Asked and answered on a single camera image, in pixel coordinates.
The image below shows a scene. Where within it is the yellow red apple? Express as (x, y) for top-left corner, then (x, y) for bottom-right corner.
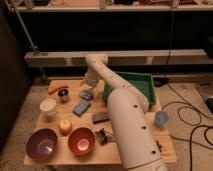
(58, 119), (72, 135)

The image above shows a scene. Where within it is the purple bowl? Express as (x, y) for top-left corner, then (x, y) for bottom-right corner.
(26, 128), (57, 160)

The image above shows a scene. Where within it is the wooden board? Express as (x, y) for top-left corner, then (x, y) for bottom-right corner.
(24, 80), (177, 166)

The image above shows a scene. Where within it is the light blue cup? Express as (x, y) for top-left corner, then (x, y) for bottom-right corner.
(154, 111), (169, 128)

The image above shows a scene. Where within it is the white paper cup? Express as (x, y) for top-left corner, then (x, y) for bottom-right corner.
(40, 98), (57, 116)

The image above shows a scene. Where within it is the red orange bowl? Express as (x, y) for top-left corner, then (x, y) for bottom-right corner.
(68, 127), (95, 156)

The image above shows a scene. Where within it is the green plastic tray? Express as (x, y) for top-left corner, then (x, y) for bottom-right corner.
(102, 70), (158, 108)

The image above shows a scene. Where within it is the metal shelf rail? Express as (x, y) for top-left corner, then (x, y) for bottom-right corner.
(24, 49), (213, 68)

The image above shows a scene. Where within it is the grey blue cloth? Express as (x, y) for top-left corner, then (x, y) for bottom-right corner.
(79, 89), (93, 101)

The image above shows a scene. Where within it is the orange carrot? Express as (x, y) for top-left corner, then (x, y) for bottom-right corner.
(48, 84), (69, 95)

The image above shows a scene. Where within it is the black binder clip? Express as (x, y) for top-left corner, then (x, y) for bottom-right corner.
(95, 128), (116, 145)

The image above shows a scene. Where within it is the grey rectangular block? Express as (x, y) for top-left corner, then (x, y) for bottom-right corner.
(92, 113), (109, 124)

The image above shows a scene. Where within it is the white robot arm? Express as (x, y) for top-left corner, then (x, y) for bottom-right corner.
(85, 54), (168, 171)

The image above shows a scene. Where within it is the small metal cup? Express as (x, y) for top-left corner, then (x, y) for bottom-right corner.
(58, 89), (69, 103)

